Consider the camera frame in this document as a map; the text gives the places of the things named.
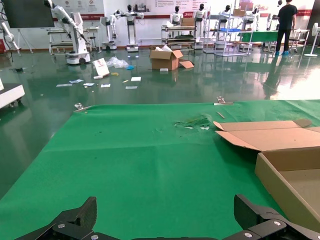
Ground green table cloth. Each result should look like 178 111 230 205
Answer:
0 99 320 240

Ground clear plastic bag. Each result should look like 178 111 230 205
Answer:
105 56 129 69

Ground silver binder clip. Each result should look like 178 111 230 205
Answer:
213 96 234 106
73 102 92 113

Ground white robot arm with cables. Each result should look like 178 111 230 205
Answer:
0 0 21 52

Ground white metal workbench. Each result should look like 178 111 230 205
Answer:
46 26 102 55

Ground white metal rack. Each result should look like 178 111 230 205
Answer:
202 6 254 57

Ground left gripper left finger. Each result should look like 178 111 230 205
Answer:
14 196 121 240

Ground white mobile manipulator robot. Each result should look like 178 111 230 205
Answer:
43 0 91 66

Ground flat cardboard piece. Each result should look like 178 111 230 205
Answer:
178 59 195 69

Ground white standing fan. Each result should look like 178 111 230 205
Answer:
303 22 320 58

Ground cardboard box on cart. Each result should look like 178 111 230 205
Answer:
180 17 196 27

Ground white humanoid robot black head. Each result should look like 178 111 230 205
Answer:
251 7 262 25
219 4 233 26
169 6 184 26
192 3 208 50

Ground open cardboard box round holes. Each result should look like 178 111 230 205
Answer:
213 119 320 232

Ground dark screen on stand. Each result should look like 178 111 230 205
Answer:
2 0 55 54

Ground white table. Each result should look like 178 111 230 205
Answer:
288 28 311 54

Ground white wheeled platform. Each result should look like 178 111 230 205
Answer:
0 76 26 110

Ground metal shelf cart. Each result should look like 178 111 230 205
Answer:
161 24 198 50

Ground large open cardboard box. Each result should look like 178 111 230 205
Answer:
149 45 184 72

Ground white humanoid robot arms spread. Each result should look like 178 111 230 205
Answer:
114 4 145 53

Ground green covered table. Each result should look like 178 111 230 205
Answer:
238 31 280 44

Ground small white wheeled robot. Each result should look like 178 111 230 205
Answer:
99 9 118 51

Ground white and red carton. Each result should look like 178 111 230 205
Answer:
92 57 111 80

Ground person in black clothes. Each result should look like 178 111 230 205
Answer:
274 0 299 56

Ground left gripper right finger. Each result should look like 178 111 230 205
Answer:
222 194 320 240

